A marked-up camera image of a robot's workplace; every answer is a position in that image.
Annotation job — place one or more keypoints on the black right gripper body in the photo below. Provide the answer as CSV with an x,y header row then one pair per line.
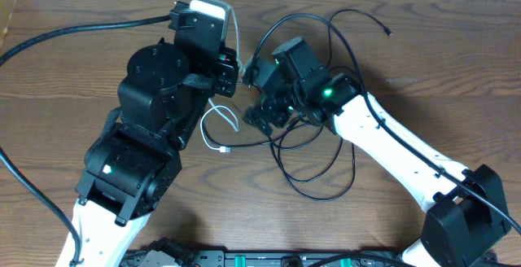
x,y
288,102

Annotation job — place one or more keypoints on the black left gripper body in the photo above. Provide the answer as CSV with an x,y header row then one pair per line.
x,y
226,72

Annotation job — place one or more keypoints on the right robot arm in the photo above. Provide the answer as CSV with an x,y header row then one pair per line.
x,y
466,210

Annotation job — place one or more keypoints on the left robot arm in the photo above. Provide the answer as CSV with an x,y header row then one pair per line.
x,y
136,158

